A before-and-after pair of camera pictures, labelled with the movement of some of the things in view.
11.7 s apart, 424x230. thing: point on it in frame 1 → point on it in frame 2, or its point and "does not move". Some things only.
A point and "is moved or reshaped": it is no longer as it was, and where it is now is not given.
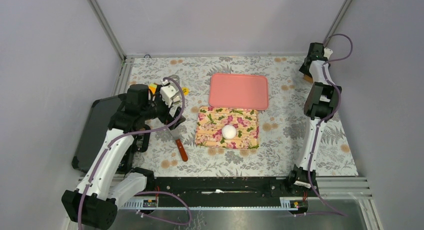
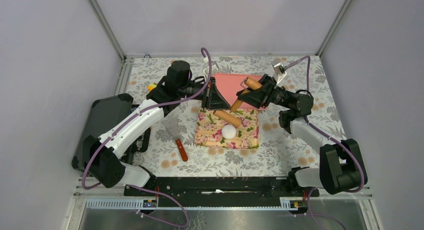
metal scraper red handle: (175, 133) does not move
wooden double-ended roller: (308, 78) is moved or reshaped
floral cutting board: (211, 120) does not move
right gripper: (304, 70) → (255, 98)
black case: (99, 116) does not move
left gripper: (166, 118) → (212, 99)
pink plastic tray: (238, 91) does not move
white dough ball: (228, 132) does not move
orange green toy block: (152, 86) does not move
